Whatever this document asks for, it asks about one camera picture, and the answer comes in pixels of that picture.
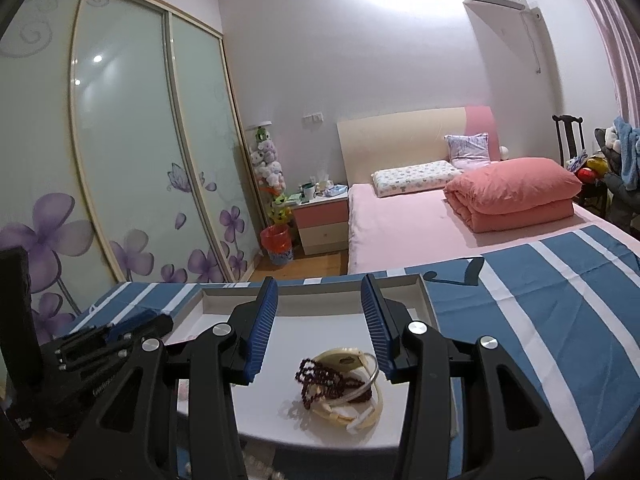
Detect grey cardboard tray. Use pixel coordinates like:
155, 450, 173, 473
162, 274, 466, 456

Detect dark wooden chair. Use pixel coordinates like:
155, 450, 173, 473
552, 114, 608, 216

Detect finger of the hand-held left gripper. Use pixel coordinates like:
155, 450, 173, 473
42, 327, 141, 373
105, 310, 173, 346

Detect white patterned pillow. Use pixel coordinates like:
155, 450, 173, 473
371, 160, 463, 198

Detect pink beige nightstand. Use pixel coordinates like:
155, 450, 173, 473
291, 195, 349, 256

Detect floral sliding door wardrobe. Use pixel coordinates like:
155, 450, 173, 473
0, 0, 266, 331

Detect light blue garment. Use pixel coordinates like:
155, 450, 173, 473
612, 116, 640, 186

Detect purple patterned pillow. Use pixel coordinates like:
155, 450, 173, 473
444, 132, 491, 171

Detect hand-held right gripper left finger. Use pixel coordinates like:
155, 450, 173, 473
55, 277, 279, 480

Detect white air conditioner pipe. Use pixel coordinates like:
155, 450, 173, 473
520, 10, 543, 75

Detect beige pink headboard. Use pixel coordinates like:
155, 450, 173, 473
336, 105, 501, 186

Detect red waste bin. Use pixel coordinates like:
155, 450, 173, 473
260, 224, 293, 266

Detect pink curtain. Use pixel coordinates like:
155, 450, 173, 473
567, 0, 640, 126

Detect folded pink quilt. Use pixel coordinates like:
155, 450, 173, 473
444, 156, 583, 233

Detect bed with pink sheet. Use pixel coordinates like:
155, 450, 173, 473
346, 182, 640, 276

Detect yellow wrist watch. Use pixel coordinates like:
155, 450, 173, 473
287, 347, 386, 433

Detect grey padded chair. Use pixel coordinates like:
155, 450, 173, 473
602, 172, 640, 241

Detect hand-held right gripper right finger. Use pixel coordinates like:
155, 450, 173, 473
361, 274, 587, 480

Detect blue white striped tablecloth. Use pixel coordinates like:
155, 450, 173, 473
65, 225, 640, 480

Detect stack of plush toys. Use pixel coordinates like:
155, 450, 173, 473
249, 122, 293, 226

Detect dark red bead necklace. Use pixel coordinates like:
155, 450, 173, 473
297, 357, 373, 403

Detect silver bangle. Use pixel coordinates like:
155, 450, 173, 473
310, 352, 381, 411

